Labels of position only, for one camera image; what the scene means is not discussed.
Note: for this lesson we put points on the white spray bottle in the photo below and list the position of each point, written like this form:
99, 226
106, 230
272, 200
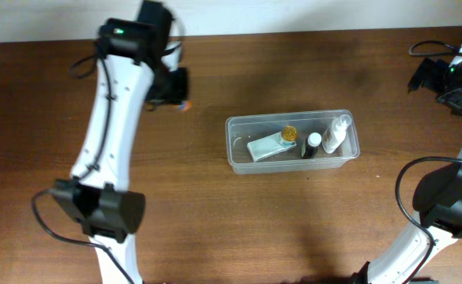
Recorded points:
336, 133

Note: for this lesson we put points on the white green medicine box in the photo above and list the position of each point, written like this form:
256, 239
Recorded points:
268, 146

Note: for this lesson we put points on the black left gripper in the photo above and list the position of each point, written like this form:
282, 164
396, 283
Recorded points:
181, 91

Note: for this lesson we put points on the clear plastic container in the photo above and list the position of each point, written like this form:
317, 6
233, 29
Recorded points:
245, 129

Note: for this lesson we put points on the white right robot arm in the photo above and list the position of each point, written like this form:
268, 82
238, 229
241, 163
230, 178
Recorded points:
436, 222

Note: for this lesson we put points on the dark bottle white cap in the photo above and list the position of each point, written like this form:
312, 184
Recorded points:
310, 146

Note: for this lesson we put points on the orange Redoxon tablet tube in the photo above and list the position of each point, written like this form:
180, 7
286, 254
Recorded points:
185, 106

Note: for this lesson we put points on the small gold-lidded balm jar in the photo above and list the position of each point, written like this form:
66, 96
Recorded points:
288, 135

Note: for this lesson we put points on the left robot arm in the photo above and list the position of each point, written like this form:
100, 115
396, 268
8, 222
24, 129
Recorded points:
137, 65

